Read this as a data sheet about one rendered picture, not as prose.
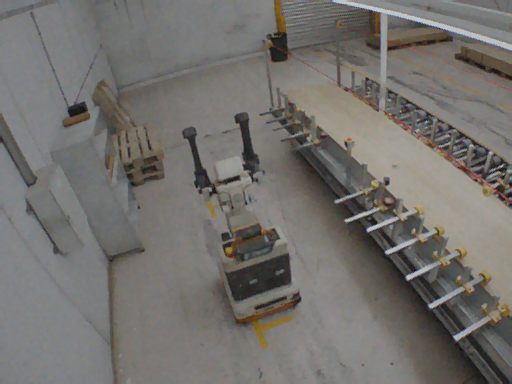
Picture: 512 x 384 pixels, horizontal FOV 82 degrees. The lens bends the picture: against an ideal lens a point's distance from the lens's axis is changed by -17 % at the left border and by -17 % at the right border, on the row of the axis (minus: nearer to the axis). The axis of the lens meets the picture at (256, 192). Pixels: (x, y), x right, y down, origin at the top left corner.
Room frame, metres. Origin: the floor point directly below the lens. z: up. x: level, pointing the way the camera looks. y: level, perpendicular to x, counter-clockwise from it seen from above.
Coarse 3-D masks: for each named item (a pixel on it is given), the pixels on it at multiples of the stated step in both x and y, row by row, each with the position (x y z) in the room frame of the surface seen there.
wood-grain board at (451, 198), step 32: (288, 96) 4.41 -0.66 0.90; (320, 96) 4.25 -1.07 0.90; (352, 96) 4.12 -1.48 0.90; (320, 128) 3.39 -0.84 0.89; (352, 128) 3.27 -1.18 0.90; (384, 128) 3.17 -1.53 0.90; (384, 160) 2.57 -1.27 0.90; (416, 160) 2.49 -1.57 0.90; (416, 192) 2.04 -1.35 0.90; (448, 192) 1.96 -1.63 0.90; (480, 192) 1.88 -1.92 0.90; (448, 224) 1.61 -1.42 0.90; (480, 224) 1.53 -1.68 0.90; (480, 256) 1.25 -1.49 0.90
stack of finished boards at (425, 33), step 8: (392, 32) 9.62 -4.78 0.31; (400, 32) 9.56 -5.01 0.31; (408, 32) 9.50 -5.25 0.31; (416, 32) 9.44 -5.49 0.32; (424, 32) 9.39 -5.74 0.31; (432, 32) 9.34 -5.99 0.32; (440, 32) 9.31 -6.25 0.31; (376, 40) 9.22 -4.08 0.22; (392, 40) 8.83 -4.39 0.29; (400, 40) 8.89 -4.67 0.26; (408, 40) 8.96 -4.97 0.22; (416, 40) 9.04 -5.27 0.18
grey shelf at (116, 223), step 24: (96, 120) 3.30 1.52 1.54; (72, 144) 2.81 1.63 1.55; (96, 144) 3.32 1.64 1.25; (72, 168) 2.78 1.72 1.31; (96, 168) 2.83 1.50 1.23; (96, 192) 2.81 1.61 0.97; (120, 192) 3.40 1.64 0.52; (96, 216) 2.78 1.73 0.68; (120, 216) 2.83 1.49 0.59; (120, 240) 2.81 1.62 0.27
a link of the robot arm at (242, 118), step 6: (240, 114) 2.52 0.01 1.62; (246, 114) 2.51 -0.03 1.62; (240, 120) 2.44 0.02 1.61; (246, 120) 2.45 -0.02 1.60; (246, 126) 2.44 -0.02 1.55; (246, 132) 2.43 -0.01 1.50; (246, 138) 2.42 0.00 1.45; (246, 144) 2.42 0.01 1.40; (252, 144) 2.42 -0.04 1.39; (252, 150) 2.41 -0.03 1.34; (246, 156) 2.40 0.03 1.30; (252, 156) 2.39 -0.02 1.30; (246, 162) 2.39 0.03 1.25; (258, 162) 2.38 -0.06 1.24
